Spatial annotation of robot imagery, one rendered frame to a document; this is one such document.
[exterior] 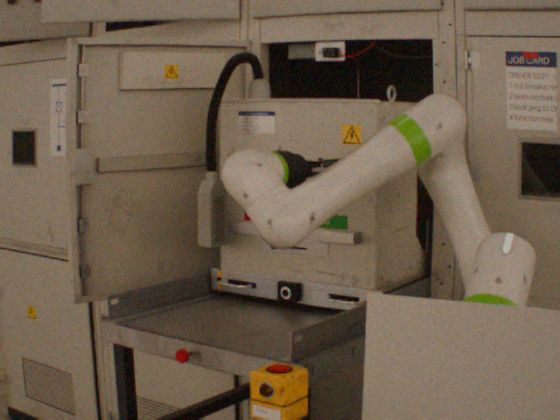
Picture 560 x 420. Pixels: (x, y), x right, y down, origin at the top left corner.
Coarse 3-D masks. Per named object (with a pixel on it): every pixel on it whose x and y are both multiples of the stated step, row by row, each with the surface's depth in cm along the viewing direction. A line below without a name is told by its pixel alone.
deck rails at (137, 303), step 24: (144, 288) 219; (168, 288) 227; (192, 288) 235; (408, 288) 221; (120, 312) 212; (144, 312) 218; (360, 312) 200; (312, 336) 183; (336, 336) 192; (288, 360) 178
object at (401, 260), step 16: (384, 112) 210; (400, 112) 217; (400, 176) 219; (416, 176) 227; (384, 192) 212; (400, 192) 219; (416, 192) 227; (384, 208) 213; (400, 208) 220; (416, 208) 228; (384, 224) 213; (400, 224) 221; (384, 240) 214; (400, 240) 221; (416, 240) 230; (384, 256) 215; (400, 256) 222; (416, 256) 230; (384, 272) 215; (400, 272) 223; (416, 272) 231
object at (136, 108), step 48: (96, 48) 228; (144, 48) 238; (192, 48) 248; (240, 48) 259; (96, 96) 230; (144, 96) 240; (192, 96) 250; (240, 96) 261; (96, 144) 232; (144, 144) 242; (192, 144) 252; (96, 192) 233; (144, 192) 243; (192, 192) 254; (96, 240) 235; (144, 240) 245; (192, 240) 255; (96, 288) 236
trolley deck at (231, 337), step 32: (160, 320) 212; (192, 320) 213; (224, 320) 213; (256, 320) 214; (288, 320) 214; (320, 320) 214; (160, 352) 199; (192, 352) 193; (224, 352) 187; (256, 352) 185; (288, 352) 185; (320, 352) 185; (352, 352) 192
